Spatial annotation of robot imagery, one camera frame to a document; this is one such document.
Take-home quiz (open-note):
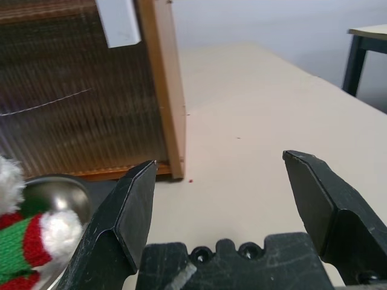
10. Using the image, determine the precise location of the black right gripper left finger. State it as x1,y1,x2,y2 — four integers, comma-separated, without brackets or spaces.
57,160,158,290

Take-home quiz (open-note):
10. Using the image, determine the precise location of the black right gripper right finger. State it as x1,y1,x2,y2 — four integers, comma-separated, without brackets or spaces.
282,149,387,286

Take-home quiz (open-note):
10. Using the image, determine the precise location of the white plush dog striped sweater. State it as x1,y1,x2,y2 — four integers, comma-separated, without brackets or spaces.
0,155,84,290

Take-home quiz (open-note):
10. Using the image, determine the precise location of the ribbed translucent cabinet door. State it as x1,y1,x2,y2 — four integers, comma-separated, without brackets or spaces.
0,5,170,179

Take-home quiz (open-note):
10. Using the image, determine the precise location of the brown wooden cabinet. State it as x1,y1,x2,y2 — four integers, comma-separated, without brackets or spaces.
0,0,190,182

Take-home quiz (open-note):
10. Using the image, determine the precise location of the shiny metal bowl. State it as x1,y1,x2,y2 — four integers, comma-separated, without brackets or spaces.
22,174,94,290

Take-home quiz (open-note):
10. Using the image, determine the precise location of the white door handle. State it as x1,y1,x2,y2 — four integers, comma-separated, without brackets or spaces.
96,0,143,48

